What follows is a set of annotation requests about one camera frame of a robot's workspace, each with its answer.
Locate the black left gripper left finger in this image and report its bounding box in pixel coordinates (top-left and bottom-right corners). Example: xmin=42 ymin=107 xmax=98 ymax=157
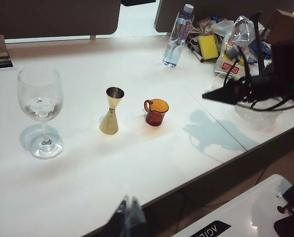
xmin=104 ymin=195 xmax=129 ymax=237

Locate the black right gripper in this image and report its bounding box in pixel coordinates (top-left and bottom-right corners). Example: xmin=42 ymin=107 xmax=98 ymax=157
xmin=202 ymin=71 xmax=294 ymax=106

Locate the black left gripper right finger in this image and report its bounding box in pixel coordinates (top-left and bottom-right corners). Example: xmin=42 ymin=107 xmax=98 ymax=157
xmin=128 ymin=196 xmax=149 ymax=237

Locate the small amber measuring cup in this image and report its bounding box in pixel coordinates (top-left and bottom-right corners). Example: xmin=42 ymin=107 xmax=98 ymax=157
xmin=143 ymin=98 xmax=170 ymax=127

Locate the gold double jigger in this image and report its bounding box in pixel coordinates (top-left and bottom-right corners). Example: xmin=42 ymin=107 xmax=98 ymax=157
xmin=99 ymin=86 xmax=125 ymax=136

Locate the clear plastic water bottle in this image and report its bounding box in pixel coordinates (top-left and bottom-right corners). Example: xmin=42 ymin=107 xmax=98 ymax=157
xmin=162 ymin=3 xmax=195 ymax=68

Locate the clear wine glass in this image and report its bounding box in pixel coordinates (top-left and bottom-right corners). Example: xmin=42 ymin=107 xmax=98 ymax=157
xmin=17 ymin=65 xmax=64 ymax=160

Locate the clear printed sponge bag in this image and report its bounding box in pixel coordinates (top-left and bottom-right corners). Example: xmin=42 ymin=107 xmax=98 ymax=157
xmin=213 ymin=15 xmax=258 ymax=76

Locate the black marker pen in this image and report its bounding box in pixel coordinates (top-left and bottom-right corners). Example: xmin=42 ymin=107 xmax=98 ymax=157
xmin=189 ymin=43 xmax=205 ymax=63

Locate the yellow sponge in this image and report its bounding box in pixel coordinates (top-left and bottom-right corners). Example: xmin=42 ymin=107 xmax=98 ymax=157
xmin=197 ymin=34 xmax=220 ymax=62

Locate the black metal stand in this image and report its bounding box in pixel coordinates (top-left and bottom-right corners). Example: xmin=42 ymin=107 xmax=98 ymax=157
xmin=252 ymin=11 xmax=266 ymax=76

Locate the white plastic bag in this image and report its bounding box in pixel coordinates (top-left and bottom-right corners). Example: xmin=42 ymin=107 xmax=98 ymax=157
xmin=210 ymin=19 xmax=235 ymax=37

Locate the brown cloth bag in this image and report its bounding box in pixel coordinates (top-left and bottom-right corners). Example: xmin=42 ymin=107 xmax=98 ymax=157
xmin=187 ymin=17 xmax=226 ymax=54

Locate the brown cardboard box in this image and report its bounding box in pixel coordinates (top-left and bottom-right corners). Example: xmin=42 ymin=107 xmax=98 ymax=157
xmin=261 ymin=8 xmax=294 ymax=46

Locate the wide brown desk divider panel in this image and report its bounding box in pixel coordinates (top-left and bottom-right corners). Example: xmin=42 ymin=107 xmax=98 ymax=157
xmin=0 ymin=0 xmax=122 ymax=40

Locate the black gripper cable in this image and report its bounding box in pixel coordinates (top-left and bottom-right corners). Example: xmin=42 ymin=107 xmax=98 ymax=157
xmin=222 ymin=45 xmax=252 ymax=99

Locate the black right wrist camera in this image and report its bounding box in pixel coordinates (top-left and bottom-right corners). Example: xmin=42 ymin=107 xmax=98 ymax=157
xmin=270 ymin=39 xmax=294 ymax=84

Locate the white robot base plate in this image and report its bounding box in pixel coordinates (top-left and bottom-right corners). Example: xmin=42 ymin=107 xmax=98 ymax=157
xmin=176 ymin=174 xmax=294 ymax=237

